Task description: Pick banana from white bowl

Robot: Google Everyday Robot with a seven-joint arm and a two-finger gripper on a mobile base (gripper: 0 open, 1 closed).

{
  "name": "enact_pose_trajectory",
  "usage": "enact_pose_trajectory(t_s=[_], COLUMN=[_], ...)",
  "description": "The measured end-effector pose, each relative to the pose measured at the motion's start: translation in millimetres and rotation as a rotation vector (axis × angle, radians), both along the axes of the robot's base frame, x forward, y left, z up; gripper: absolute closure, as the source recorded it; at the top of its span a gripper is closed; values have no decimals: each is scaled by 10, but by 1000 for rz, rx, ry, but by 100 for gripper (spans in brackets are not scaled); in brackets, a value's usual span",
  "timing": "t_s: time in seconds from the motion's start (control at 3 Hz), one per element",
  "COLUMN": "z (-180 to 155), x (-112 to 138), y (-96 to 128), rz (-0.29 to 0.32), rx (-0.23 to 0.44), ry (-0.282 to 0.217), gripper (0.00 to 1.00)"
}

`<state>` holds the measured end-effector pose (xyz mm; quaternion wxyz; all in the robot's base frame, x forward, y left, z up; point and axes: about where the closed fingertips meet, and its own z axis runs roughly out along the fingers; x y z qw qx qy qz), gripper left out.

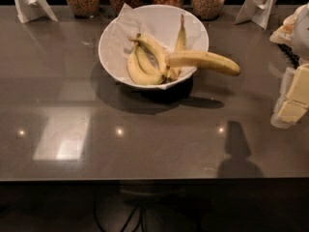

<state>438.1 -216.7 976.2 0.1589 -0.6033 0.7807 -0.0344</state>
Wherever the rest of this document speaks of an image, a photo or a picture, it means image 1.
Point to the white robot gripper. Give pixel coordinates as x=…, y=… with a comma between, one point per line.
x=302, y=33

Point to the long yellow banana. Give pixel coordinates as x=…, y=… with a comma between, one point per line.
x=204, y=60

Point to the upright yellow banana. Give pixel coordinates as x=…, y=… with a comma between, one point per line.
x=180, y=45

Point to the upper curved yellow banana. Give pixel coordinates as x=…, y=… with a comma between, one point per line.
x=153, y=47

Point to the white bowl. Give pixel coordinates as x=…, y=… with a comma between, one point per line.
x=154, y=20

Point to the middle yellow banana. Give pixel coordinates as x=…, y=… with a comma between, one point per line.
x=144, y=62

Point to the outer left yellow banana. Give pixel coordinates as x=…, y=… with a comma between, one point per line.
x=136, y=74

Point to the right white sign stand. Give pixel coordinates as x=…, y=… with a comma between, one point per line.
x=257, y=11

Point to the white sign stand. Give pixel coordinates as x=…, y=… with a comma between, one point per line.
x=257, y=11
x=28, y=10

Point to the right glass cereal jar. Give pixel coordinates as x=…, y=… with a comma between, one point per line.
x=207, y=9

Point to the white paper liner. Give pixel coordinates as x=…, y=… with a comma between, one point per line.
x=116, y=45

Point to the left white sign stand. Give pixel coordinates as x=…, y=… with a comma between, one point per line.
x=28, y=10

